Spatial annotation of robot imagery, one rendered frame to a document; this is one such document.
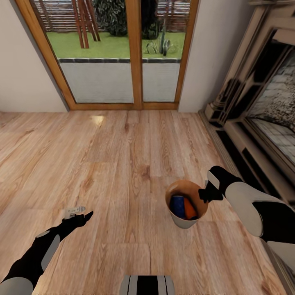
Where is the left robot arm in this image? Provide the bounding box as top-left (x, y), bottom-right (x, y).
top-left (0, 206), bottom-right (93, 295)

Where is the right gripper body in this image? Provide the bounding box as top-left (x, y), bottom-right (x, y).
top-left (198, 186), bottom-right (223, 201)

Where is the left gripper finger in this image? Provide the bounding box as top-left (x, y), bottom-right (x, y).
top-left (84, 211), bottom-right (93, 222)

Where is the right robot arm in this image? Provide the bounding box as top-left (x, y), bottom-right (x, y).
top-left (198, 166), bottom-right (295, 272)

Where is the trash can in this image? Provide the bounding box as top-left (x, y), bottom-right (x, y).
top-left (165, 180), bottom-right (209, 229)

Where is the can of soda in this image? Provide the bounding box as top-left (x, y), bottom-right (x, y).
top-left (172, 195), bottom-right (186, 219)
top-left (183, 196), bottom-right (199, 221)

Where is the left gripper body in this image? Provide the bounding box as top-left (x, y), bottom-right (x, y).
top-left (61, 215), bottom-right (86, 235)

